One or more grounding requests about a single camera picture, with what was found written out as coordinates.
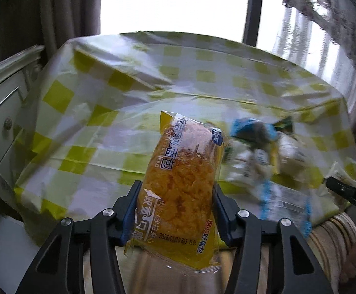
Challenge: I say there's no pale bread packet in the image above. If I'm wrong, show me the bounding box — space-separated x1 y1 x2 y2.
277 139 324 189

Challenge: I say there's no white drawer cabinet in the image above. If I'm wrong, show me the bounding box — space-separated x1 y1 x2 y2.
0 44 45 196

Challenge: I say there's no dark window frame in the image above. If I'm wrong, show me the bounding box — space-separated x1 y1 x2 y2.
241 0 264 48

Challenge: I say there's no floral curtain valance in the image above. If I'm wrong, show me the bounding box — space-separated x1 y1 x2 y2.
282 0 356 65

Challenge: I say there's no yellow bread packet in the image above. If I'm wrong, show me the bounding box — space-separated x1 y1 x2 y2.
124 110 229 278

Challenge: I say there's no beige curtain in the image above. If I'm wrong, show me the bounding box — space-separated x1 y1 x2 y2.
40 0 103 68

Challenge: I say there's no striped beige cloth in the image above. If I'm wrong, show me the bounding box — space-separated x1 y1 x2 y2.
305 211 356 294

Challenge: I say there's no white lace curtain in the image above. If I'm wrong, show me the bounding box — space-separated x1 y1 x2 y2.
271 0 347 83

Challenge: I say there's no green snack packet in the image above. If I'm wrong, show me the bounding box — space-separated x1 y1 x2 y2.
273 116 295 136

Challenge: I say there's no yellow checked tablecloth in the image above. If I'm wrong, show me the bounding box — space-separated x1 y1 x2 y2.
14 31 356 245

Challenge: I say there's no blue grey snack packet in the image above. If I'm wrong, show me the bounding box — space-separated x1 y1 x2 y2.
229 117 278 144

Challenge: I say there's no blue cartoon snack packet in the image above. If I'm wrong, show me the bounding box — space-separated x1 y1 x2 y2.
258 179 313 238

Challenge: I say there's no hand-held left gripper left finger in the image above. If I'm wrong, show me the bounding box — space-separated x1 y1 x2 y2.
15 179 145 294

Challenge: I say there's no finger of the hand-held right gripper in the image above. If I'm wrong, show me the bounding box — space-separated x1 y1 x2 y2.
325 176 356 213

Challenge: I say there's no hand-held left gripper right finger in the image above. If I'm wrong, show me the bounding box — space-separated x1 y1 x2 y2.
213 182 334 294

